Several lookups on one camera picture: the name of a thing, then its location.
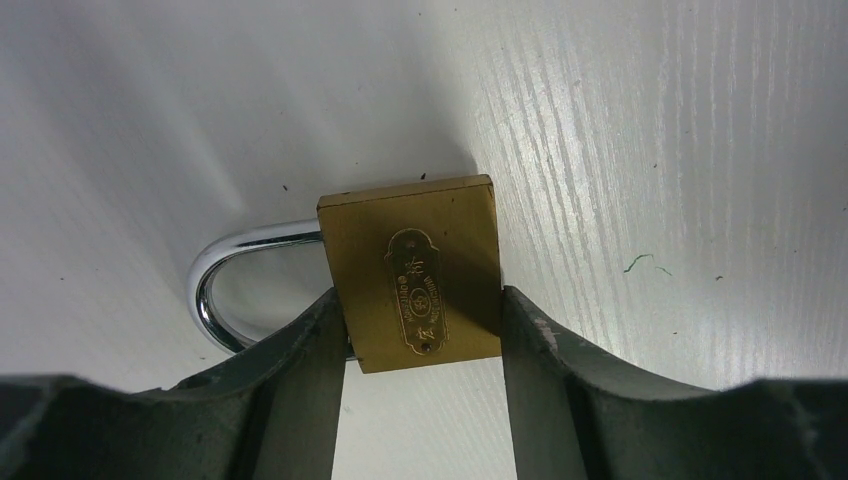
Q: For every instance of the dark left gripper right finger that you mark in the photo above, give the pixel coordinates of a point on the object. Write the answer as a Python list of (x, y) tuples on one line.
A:
[(578, 412)]

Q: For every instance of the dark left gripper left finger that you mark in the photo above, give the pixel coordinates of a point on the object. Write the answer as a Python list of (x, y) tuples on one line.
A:
[(269, 412)]

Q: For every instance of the large brass padlock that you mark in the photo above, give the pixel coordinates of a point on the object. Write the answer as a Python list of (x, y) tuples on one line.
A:
[(416, 268)]

